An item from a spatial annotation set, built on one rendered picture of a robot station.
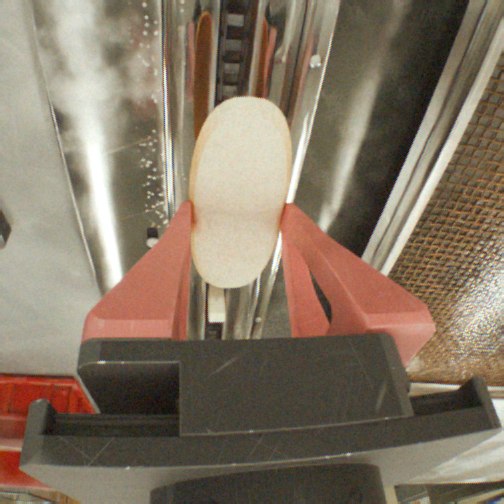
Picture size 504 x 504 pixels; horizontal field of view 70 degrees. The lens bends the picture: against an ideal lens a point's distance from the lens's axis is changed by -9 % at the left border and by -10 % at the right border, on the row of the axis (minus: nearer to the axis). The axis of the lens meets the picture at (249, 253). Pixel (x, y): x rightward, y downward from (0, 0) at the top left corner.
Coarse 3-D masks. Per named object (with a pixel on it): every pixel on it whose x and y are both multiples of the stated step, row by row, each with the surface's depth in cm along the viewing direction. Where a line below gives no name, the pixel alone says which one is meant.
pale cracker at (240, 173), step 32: (224, 128) 12; (256, 128) 12; (192, 160) 14; (224, 160) 13; (256, 160) 13; (288, 160) 14; (192, 192) 14; (224, 192) 14; (256, 192) 14; (192, 224) 16; (224, 224) 15; (256, 224) 15; (224, 256) 17; (256, 256) 17
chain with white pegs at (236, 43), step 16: (224, 0) 17; (240, 0) 17; (224, 16) 17; (240, 16) 17; (224, 32) 18; (224, 48) 18; (240, 48) 19; (224, 64) 19; (240, 64) 19; (240, 80) 20; (240, 96) 20; (208, 288) 32; (208, 304) 32; (224, 304) 32; (208, 320) 37; (224, 320) 32; (208, 336) 40
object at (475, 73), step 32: (480, 32) 14; (480, 64) 14; (480, 96) 16; (448, 128) 16; (448, 160) 18; (480, 160) 18; (416, 192) 19; (448, 192) 20; (480, 224) 22; (384, 256) 23; (416, 256) 24; (448, 256) 24; (480, 320) 29; (448, 352) 33; (416, 384) 37; (448, 384) 37
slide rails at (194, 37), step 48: (192, 0) 16; (288, 0) 16; (192, 48) 17; (288, 48) 18; (192, 96) 19; (288, 96) 20; (192, 144) 21; (192, 288) 31; (240, 288) 32; (192, 336) 37; (240, 336) 38
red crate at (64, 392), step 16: (0, 384) 46; (16, 384) 47; (32, 384) 47; (48, 384) 47; (64, 384) 47; (0, 400) 45; (16, 400) 45; (32, 400) 46; (64, 400) 46; (80, 400) 50; (16, 416) 43
